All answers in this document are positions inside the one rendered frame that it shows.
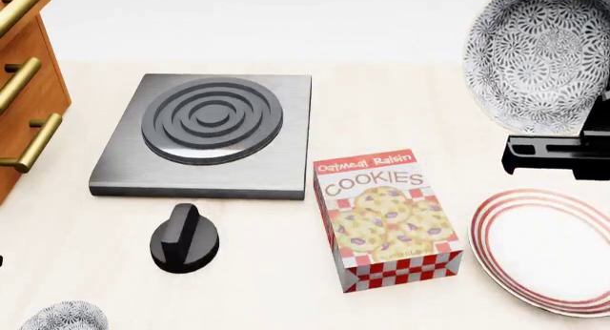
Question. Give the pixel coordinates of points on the black stove knob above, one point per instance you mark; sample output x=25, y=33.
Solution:
x=183, y=237

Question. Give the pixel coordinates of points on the black white floral patterned bowl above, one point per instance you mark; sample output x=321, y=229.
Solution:
x=529, y=58
x=67, y=317

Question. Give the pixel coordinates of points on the grey square stove base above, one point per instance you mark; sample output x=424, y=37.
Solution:
x=124, y=158

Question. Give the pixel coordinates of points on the dark round coil burner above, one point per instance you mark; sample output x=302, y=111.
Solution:
x=212, y=119

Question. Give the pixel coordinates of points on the oatmeal raisin cookies box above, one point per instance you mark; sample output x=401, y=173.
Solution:
x=381, y=215

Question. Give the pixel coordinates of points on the white plate with red rings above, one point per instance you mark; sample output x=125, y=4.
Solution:
x=548, y=251

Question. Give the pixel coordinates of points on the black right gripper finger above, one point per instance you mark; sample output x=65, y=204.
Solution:
x=534, y=160

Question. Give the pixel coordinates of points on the wooden drawer cabinet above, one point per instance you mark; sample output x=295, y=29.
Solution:
x=35, y=76

